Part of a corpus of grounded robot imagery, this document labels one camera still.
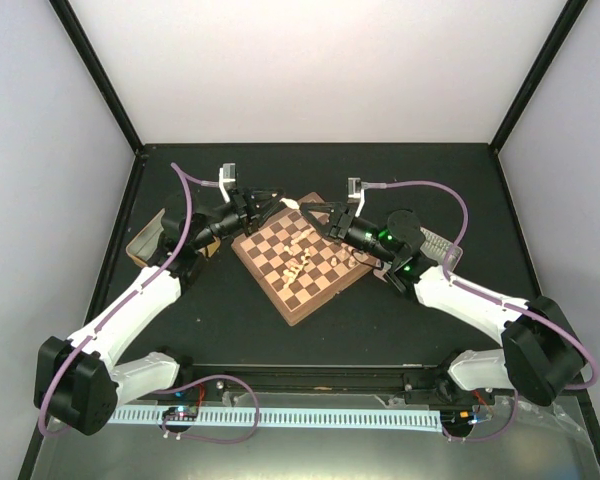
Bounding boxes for light wooden rook piece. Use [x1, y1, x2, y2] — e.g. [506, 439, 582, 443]
[280, 198, 300, 210]

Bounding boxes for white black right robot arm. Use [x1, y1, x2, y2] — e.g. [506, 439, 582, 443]
[299, 202, 585, 406]

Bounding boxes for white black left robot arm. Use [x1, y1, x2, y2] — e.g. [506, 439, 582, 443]
[33, 187, 284, 435]

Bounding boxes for wooden chess board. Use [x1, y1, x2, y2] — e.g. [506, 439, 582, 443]
[232, 207, 376, 326]

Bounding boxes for left controller circuit board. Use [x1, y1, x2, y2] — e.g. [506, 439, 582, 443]
[162, 406, 198, 422]

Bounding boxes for controller circuit board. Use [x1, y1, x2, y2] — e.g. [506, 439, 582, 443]
[440, 406, 493, 426]
[162, 406, 198, 422]

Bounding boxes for right controller circuit board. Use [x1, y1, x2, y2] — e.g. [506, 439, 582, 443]
[440, 406, 493, 426]

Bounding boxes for light wooden king piece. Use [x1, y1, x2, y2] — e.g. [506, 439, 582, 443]
[284, 229, 312, 256]

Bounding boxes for light wooden knight piece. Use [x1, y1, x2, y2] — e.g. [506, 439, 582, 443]
[283, 265, 304, 288]

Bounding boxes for pink patterned plastic basket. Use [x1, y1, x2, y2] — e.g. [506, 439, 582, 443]
[420, 227, 463, 272]

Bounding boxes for yellow bear tin box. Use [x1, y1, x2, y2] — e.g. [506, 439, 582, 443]
[126, 207, 219, 272]

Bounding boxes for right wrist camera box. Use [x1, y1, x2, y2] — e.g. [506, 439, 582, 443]
[347, 177, 365, 217]

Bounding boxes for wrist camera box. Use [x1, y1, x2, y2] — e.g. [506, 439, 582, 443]
[347, 177, 365, 217]
[218, 163, 237, 203]

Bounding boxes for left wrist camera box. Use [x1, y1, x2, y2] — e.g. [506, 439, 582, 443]
[218, 163, 237, 203]

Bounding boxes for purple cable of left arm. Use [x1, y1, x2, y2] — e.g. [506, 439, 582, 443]
[38, 160, 259, 446]

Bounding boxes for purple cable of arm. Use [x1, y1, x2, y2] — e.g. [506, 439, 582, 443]
[38, 160, 259, 446]
[364, 179, 600, 444]

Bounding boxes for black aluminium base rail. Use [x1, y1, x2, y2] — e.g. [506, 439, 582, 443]
[165, 364, 494, 406]

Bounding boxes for white slotted cable duct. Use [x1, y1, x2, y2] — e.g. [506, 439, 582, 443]
[109, 405, 442, 433]

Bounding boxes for black frame post right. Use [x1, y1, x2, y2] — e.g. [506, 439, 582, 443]
[489, 0, 588, 154]

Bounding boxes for black frame post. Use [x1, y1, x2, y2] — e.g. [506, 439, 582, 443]
[49, 0, 144, 155]
[489, 0, 588, 154]

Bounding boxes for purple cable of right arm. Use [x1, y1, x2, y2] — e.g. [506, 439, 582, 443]
[364, 179, 600, 444]

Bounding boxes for black frame post left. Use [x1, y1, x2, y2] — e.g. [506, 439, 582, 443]
[49, 0, 144, 155]

